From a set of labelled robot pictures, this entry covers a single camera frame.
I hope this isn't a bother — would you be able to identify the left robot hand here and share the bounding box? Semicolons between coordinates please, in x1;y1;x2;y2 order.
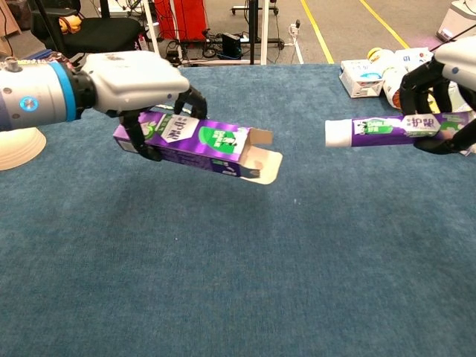
70;51;208;162

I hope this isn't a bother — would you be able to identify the drink bottle orange cap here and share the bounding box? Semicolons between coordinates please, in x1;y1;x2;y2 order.
367;47;410;109

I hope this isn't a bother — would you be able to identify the beige bowl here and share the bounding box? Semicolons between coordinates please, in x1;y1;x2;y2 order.
0;126;48;172

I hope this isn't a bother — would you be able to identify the white upright pole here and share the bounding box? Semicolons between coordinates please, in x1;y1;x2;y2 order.
260;0;269;66

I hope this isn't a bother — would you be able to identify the dark blue box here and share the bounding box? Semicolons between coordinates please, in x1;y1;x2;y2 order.
22;51;53;62

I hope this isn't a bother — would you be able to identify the purple toothpaste tube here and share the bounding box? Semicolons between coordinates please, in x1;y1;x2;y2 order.
324;111;476;157

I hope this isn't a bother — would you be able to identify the white milk carton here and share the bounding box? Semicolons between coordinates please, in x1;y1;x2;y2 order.
338;59;385;99

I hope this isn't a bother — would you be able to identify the black slanted light stand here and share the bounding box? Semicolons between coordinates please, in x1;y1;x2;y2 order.
33;0;64;57

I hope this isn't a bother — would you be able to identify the white slanted frame leg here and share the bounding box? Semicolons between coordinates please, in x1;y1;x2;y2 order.
142;0;160;53

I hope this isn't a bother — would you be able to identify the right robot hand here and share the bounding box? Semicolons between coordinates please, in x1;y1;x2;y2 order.
399;35;476;155

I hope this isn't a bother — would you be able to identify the black box device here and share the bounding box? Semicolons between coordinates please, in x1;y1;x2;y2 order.
222;32;242;57

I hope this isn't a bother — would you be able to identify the red cabinet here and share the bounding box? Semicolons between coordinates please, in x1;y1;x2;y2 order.
154;0;210;42

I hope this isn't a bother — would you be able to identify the black office chair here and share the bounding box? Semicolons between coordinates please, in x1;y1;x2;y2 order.
29;0;144;60

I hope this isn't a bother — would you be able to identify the dark red packet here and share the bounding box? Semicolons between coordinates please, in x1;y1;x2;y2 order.
47;51;72;68

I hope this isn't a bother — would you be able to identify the purple toothpaste carton box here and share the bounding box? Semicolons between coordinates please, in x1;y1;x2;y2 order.
113;110;283;186

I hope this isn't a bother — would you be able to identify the white machine housing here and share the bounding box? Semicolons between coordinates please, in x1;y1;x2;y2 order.
435;0;476;42

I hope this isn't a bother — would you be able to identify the blue carpet table mat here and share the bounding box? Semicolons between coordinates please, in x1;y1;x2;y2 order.
0;62;476;357

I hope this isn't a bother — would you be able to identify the light wooden panel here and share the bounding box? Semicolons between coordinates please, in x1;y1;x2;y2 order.
0;0;22;57

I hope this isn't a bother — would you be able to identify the yellow plush toy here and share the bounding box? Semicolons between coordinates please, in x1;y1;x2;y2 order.
58;15;82;35

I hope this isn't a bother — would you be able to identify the white snack bag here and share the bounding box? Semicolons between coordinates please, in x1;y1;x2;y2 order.
396;47;435;74

